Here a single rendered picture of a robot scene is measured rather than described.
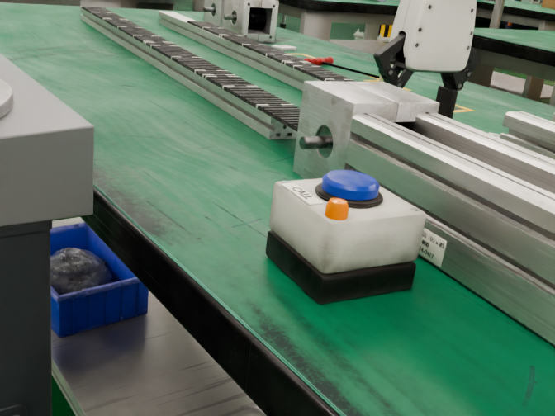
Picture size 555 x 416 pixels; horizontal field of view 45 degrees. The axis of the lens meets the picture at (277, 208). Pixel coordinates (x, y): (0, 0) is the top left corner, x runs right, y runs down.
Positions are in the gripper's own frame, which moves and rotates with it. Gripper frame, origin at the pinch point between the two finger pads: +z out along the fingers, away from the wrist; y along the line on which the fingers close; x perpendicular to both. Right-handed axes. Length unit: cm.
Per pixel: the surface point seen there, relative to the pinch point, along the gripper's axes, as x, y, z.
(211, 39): -66, 1, 2
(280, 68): -34.3, 1.9, 1.8
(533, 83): -240, -306, 48
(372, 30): -475, -343, 50
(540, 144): 22.7, 3.8, -2.5
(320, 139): 15.0, 24.6, -1.2
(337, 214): 34.1, 35.2, -2.4
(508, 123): 19.1, 4.9, -3.6
